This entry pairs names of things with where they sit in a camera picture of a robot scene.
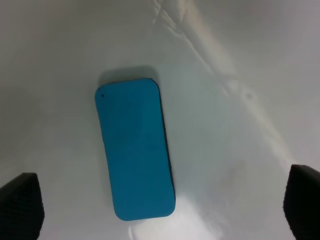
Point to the white whiteboard with aluminium frame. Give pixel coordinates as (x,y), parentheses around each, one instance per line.
(240,89)

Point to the blue whiteboard eraser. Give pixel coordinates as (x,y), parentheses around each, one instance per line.
(134,137)

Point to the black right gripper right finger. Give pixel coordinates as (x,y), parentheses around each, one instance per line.
(301,204)

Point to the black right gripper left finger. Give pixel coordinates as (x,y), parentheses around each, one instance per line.
(21,208)

